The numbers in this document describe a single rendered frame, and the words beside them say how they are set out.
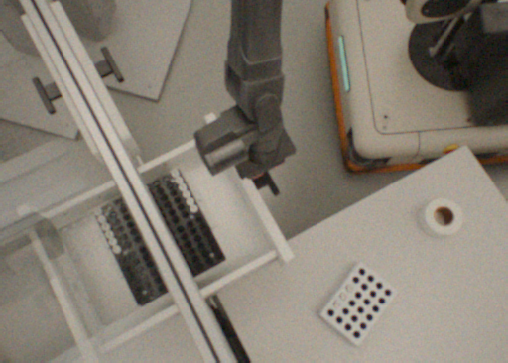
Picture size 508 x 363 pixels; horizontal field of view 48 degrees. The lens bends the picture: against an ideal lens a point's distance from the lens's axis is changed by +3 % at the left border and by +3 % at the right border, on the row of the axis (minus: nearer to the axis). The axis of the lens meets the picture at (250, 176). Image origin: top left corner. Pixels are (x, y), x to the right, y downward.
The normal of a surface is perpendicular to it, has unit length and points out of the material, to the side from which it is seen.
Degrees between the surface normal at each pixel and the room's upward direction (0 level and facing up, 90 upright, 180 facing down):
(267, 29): 57
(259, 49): 50
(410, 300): 0
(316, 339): 0
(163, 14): 3
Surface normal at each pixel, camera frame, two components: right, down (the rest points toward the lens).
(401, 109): 0.02, -0.25
